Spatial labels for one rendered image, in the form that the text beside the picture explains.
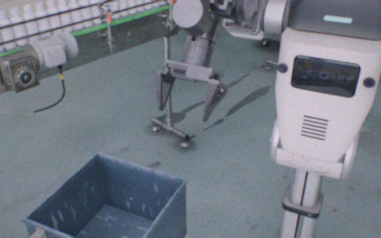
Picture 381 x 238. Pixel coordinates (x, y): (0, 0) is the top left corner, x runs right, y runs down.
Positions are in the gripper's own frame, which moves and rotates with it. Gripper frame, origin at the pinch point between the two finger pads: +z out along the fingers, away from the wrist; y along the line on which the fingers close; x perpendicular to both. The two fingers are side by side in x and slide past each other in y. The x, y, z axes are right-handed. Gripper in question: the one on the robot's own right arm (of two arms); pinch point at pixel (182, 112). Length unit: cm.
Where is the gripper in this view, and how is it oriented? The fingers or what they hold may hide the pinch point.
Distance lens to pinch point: 80.1
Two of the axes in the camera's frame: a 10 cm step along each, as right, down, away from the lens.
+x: 3.7, 0.9, 9.2
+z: -2.4, 9.7, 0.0
